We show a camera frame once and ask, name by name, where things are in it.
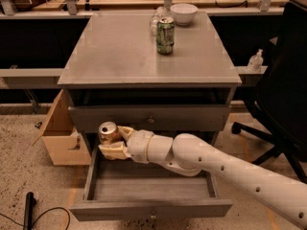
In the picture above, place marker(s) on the black cylinder on floor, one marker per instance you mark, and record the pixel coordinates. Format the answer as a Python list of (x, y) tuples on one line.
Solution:
[(28, 212)]

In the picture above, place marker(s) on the open grey middle drawer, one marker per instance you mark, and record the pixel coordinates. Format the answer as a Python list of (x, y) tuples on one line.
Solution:
[(123, 189)]

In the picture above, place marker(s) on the green soda can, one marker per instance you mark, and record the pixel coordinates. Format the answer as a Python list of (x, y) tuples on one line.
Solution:
[(165, 35)]

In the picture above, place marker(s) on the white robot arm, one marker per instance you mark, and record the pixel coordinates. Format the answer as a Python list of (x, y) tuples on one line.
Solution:
[(188, 155)]

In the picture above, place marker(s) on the orange soda can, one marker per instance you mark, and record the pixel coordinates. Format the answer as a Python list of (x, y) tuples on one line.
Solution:
[(109, 133)]

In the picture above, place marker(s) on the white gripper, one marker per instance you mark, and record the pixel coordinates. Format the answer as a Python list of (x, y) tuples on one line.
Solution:
[(138, 145)]

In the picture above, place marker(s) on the hand sanitizer bottle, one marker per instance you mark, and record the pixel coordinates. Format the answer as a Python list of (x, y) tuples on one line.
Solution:
[(255, 62)]

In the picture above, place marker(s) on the clear plastic bottle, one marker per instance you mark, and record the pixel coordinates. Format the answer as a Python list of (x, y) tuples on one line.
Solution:
[(159, 13)]

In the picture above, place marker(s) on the closed grey top drawer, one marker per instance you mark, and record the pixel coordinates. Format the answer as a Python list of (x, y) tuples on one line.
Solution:
[(169, 117)]

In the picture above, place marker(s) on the cardboard box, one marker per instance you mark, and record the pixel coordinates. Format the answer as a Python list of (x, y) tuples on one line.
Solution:
[(65, 145)]

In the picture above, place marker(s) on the white bowl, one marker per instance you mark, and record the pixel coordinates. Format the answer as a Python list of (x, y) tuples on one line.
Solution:
[(183, 13)]

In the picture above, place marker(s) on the grey drawer cabinet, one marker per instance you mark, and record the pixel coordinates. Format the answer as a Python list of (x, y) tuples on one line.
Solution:
[(115, 62)]

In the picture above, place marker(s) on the black office chair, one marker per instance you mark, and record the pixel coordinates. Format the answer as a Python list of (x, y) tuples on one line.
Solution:
[(279, 100)]

